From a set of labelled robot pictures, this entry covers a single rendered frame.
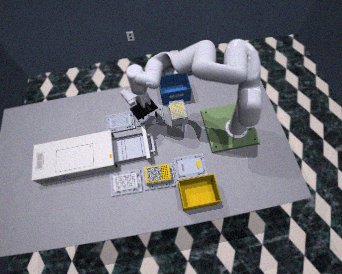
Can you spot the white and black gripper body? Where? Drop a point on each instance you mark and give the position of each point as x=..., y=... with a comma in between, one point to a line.
x=142, y=99

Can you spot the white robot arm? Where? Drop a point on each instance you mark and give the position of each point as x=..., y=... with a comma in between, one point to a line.
x=240, y=59

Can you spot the blue plastic bin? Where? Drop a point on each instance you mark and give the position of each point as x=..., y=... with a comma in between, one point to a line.
x=174, y=82

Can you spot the black multiwell plate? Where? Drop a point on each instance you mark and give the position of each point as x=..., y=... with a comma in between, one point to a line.
x=137, y=109

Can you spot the yellow open tray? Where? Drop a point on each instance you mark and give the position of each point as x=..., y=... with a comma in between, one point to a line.
x=198, y=190

